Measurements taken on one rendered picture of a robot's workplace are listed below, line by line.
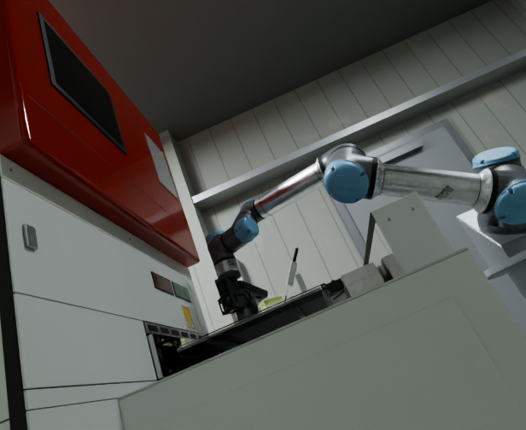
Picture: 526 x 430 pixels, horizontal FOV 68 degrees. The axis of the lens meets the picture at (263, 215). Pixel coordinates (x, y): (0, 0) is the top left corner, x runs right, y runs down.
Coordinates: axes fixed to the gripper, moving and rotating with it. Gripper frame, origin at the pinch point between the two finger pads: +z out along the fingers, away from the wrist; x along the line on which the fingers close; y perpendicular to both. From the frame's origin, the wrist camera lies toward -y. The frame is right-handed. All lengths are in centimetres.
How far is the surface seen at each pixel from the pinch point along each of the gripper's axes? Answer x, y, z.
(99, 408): 26, 59, 10
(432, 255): 65, 13, 8
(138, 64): -69, -45, -218
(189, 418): 32, 48, 17
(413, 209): 67, 13, -1
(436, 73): 46, -261, -170
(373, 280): 47.8, 4.9, 4.6
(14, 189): 33, 68, -25
